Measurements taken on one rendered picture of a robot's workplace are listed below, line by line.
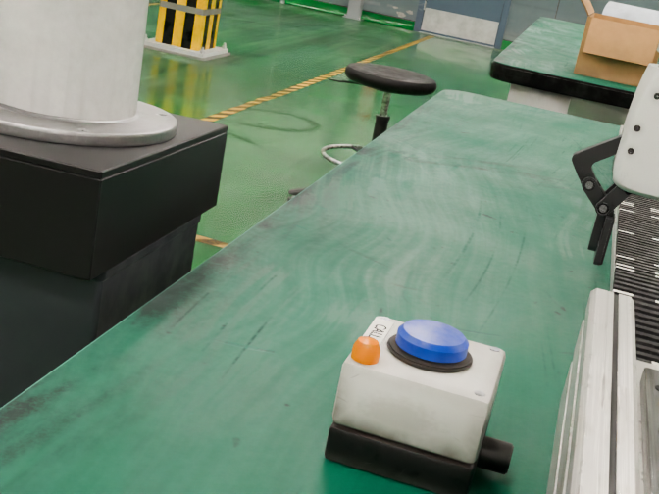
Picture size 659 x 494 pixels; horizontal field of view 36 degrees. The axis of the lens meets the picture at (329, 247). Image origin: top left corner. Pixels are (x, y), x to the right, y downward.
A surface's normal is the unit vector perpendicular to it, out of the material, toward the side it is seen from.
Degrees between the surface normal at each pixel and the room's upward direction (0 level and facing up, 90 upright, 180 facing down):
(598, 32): 63
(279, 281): 0
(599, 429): 0
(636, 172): 94
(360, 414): 90
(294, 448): 0
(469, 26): 90
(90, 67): 88
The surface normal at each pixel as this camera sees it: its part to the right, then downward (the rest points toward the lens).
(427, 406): -0.27, 0.25
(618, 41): -0.20, -0.11
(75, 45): 0.30, 0.32
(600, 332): 0.18, -0.93
